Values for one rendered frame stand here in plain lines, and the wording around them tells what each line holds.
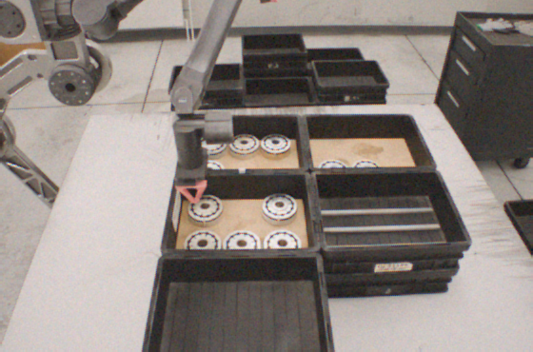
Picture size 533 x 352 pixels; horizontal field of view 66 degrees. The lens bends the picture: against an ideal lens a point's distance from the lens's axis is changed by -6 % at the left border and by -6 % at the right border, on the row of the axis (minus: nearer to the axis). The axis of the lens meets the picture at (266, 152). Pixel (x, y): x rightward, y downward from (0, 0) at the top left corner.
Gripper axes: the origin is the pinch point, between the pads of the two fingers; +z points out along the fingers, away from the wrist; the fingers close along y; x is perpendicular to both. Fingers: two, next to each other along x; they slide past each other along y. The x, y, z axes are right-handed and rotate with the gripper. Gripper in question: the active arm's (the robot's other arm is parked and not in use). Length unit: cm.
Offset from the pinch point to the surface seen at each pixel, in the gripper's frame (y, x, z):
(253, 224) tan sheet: 9.8, -13.4, 23.5
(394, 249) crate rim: -9, -48, 14
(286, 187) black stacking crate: 19.8, -23.4, 19.0
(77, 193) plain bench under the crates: 37, 50, 36
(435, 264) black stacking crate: -8, -62, 23
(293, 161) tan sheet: 38, -27, 24
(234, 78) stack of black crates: 153, -4, 57
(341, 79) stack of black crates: 152, -67, 59
